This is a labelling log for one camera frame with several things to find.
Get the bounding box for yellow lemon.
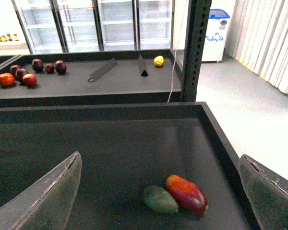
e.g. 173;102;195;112
154;56;164;68

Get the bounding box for dark red apple middle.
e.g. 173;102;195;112
15;68;29;82

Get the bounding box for white blue chest freezer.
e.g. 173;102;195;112
202;9;230;62

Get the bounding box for black left display tray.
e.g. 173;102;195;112
0;55;20;66

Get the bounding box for shelf with bottles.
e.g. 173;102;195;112
0;33;19;42

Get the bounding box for black near display tray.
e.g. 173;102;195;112
0;103;259;230

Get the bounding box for white cable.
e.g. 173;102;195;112
167;0;190;104

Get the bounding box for glass door refrigerator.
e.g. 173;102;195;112
12;0;173;54

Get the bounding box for black shelf divider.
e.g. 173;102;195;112
87;58;117;82
138;54;148;77

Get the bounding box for red yellow apple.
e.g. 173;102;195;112
22;73;37;87

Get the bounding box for dark red apple top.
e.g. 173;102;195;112
32;59;44;73

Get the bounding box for dark red apple right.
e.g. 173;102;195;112
55;60;67;75

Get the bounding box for black shelf divider right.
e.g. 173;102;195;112
138;54;148;77

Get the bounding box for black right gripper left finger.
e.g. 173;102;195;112
0;151;82;230

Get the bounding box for black perforated rack post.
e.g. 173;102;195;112
180;0;212;102

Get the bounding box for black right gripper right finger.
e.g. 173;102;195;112
239;154;288;230

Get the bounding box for green avocado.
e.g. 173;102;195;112
142;185;179;214

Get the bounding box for black far display tray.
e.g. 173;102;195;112
0;49;182;107

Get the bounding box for black shelf divider left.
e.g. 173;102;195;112
87;58;117;82

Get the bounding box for red orange mango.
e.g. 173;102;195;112
166;175;209;214

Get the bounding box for white vertical blinds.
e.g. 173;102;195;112
226;0;288;96

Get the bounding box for orange tomato-like fruit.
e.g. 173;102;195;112
0;73;15;87

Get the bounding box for small dark red apple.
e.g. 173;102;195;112
45;63;55;74

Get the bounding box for dark red apple left back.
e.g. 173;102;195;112
10;65;21;76

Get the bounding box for black display tray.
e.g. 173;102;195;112
0;103;259;230
0;49;182;107
0;55;20;66

